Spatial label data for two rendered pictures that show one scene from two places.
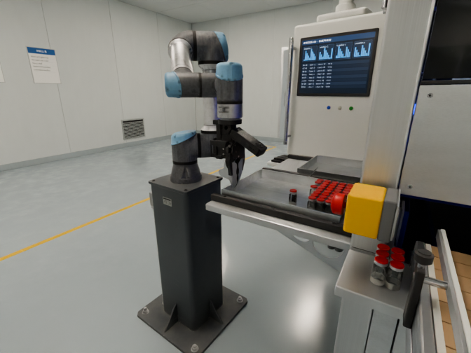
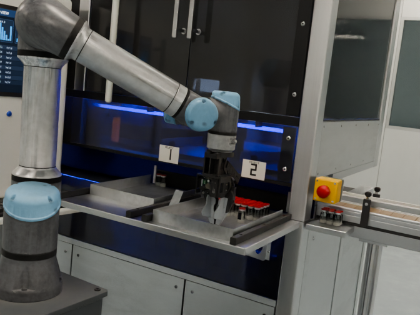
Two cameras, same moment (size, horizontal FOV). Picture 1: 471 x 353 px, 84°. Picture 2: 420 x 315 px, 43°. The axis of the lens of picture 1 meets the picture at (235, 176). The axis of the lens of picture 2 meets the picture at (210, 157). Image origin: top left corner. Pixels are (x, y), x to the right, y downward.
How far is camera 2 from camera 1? 1.66 m
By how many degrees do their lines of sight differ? 91
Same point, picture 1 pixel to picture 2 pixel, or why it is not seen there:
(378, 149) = (314, 156)
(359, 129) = not seen: hidden behind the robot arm
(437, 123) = (324, 139)
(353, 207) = (337, 188)
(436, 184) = (321, 169)
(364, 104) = not seen: hidden behind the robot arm
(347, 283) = (341, 230)
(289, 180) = (176, 211)
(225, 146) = (230, 180)
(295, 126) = not seen: outside the picture
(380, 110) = (317, 135)
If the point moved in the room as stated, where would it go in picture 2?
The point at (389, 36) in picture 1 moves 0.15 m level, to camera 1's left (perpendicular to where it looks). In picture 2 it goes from (320, 98) to (334, 99)
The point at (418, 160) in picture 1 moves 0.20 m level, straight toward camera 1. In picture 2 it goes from (320, 159) to (381, 169)
